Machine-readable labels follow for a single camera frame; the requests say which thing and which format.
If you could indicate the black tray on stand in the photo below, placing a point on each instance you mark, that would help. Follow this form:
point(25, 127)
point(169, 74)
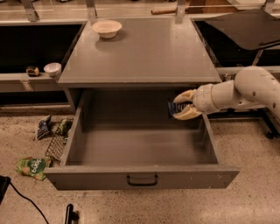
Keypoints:
point(235, 39)

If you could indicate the grey open top drawer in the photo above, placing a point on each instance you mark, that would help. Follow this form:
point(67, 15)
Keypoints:
point(116, 133)

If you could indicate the black wire rack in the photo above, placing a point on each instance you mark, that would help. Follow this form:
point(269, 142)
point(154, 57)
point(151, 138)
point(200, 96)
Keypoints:
point(56, 147)

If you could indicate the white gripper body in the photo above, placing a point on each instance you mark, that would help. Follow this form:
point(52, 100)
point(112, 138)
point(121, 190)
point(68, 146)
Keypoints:
point(203, 101)

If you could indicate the green snack bag by rack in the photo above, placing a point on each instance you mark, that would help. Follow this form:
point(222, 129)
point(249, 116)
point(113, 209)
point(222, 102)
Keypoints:
point(64, 126)

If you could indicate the black drawer handle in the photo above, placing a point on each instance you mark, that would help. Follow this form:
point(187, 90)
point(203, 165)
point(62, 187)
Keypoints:
point(142, 181)

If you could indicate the grey cabinet with counter top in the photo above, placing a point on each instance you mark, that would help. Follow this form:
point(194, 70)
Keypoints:
point(147, 52)

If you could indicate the black object on floor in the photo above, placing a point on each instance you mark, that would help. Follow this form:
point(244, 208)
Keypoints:
point(71, 215)

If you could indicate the small dark round object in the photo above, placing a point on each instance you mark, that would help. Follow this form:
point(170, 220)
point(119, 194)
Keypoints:
point(32, 71)

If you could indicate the dark blue rxbar wrapper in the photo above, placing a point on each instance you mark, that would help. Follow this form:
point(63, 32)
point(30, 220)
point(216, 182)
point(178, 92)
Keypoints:
point(175, 108)

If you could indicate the green snack pouch on floor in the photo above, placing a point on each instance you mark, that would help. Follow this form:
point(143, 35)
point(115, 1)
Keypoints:
point(33, 167)

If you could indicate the small white bowl on shelf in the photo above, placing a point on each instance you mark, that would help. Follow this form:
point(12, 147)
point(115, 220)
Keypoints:
point(53, 69)

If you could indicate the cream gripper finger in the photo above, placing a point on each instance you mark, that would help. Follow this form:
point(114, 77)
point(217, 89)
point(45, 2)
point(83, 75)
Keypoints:
point(186, 96)
point(189, 112)

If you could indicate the dark blue snack bag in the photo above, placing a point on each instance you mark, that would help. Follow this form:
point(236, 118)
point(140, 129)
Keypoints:
point(43, 127)

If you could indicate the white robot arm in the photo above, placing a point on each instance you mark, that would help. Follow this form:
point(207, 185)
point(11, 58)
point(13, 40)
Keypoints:
point(253, 87)

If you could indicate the cream paper bowl on counter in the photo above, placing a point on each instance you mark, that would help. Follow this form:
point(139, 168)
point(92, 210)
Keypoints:
point(107, 29)

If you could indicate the grey side shelf rail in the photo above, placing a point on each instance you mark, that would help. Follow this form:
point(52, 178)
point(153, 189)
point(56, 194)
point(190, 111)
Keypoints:
point(22, 82)

